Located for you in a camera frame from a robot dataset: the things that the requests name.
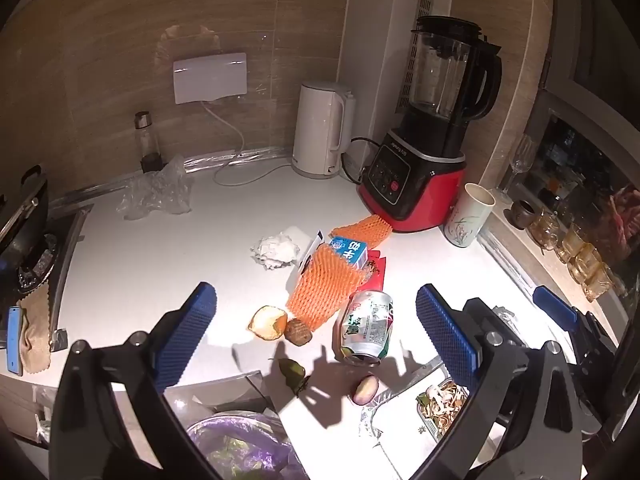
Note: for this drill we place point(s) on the amber glass cup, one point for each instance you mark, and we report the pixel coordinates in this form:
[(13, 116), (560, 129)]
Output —
[(587, 266), (602, 284), (572, 245)]

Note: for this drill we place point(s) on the blue phone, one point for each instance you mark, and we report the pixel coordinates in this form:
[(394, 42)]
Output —
[(16, 340)]

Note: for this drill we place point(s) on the black wok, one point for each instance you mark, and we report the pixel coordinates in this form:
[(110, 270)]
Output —
[(22, 220)]

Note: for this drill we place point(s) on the white floral cup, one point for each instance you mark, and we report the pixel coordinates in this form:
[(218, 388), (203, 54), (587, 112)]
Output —
[(465, 220)]

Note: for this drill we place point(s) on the small orange foam net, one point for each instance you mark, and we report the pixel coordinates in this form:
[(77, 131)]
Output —
[(367, 227)]

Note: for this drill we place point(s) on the sink strainer basket with scraps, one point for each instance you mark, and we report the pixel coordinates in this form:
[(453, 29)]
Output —
[(445, 400)]

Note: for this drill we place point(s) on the white wall socket box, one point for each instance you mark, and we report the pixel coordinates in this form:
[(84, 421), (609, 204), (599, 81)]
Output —
[(210, 77)]

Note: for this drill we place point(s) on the beige cloth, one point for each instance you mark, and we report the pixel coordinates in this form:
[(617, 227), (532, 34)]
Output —
[(36, 335)]

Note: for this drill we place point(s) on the red and black blender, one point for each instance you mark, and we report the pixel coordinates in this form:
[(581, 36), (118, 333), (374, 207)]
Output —
[(425, 180)]

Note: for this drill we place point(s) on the green leaf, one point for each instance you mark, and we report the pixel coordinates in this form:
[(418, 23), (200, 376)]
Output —
[(291, 372)]

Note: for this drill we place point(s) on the red packet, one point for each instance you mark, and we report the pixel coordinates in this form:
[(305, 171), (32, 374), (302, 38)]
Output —
[(378, 270)]

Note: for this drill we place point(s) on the large orange foam net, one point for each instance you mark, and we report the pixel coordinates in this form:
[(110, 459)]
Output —
[(320, 290)]

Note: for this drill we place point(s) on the orange peel piece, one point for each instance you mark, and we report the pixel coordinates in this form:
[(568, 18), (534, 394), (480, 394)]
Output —
[(267, 324)]

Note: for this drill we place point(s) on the clear plastic bag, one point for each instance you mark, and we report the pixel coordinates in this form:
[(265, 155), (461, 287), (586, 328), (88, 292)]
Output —
[(155, 192)]

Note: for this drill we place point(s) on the dark brown teapot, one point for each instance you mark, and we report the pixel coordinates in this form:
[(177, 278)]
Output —
[(522, 215)]

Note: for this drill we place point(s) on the brown fuzzy fruit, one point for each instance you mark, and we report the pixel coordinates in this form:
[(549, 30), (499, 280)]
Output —
[(298, 332)]

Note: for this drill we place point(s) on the glass bottle with dark base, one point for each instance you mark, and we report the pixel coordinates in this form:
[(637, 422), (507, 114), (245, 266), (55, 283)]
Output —
[(148, 147)]

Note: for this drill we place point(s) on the white electric kettle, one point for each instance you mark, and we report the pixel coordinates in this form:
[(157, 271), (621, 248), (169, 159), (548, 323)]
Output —
[(315, 130)]

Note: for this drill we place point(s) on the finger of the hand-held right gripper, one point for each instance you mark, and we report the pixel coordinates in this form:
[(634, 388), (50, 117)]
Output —
[(554, 305)]

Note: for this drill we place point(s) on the blue and white milk carton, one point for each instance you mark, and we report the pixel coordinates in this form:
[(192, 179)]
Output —
[(350, 250)]

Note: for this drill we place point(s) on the white vent grille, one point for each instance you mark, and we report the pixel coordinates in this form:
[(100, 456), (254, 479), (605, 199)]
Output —
[(422, 10)]

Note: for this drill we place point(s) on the white tissue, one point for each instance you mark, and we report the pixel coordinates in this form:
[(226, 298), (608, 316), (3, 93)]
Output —
[(275, 251)]

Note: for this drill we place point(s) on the trash can with purple bag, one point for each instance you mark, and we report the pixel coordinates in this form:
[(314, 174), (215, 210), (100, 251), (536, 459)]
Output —
[(240, 445)]

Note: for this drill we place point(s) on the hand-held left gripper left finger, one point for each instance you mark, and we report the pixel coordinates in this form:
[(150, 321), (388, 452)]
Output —
[(185, 330)]

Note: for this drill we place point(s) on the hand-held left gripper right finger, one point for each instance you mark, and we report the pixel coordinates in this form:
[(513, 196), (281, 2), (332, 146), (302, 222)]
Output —
[(445, 332)]

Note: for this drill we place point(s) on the glass teapot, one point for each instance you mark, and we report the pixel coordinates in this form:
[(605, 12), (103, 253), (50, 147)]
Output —
[(544, 230)]

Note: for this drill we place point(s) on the wine glass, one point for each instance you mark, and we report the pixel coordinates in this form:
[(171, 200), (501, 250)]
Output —
[(520, 157)]

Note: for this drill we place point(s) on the white wrapper with dark stripe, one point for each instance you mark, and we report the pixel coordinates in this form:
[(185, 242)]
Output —
[(311, 252)]

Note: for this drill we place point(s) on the green and white drink can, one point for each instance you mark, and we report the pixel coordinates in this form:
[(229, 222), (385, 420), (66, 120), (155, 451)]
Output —
[(365, 327)]

